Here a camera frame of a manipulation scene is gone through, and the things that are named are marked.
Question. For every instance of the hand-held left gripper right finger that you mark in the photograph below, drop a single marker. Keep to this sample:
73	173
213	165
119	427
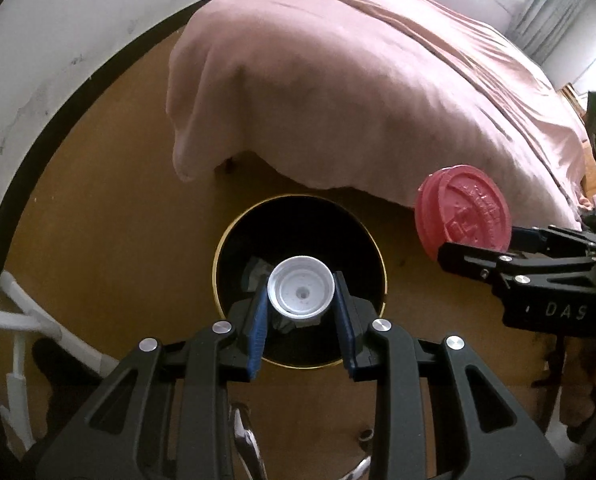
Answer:
344	332

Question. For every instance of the white plastic bottle cap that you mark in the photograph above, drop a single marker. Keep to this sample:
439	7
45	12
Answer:
300	287

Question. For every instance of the grey curtain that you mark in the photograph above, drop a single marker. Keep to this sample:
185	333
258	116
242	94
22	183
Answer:
568	35

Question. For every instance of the chrome chair base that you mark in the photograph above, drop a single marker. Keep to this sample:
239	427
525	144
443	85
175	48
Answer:
248	440

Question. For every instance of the crumpled grey wrapper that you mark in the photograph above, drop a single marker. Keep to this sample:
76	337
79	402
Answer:
259	275

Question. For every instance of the pink blanket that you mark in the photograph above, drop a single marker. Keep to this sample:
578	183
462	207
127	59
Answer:
353	85

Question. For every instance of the red round plastic lid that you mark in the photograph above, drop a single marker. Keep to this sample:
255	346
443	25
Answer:
458	205

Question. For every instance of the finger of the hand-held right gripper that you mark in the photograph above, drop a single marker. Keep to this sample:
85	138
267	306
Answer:
543	235
478	260

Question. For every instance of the white metal rack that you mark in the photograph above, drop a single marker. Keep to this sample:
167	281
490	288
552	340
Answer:
13	320

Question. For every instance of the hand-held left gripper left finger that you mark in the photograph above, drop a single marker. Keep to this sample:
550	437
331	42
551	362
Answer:
258	332

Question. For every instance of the black bin with gold rim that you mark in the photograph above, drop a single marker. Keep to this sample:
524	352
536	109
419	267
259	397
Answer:
328	230

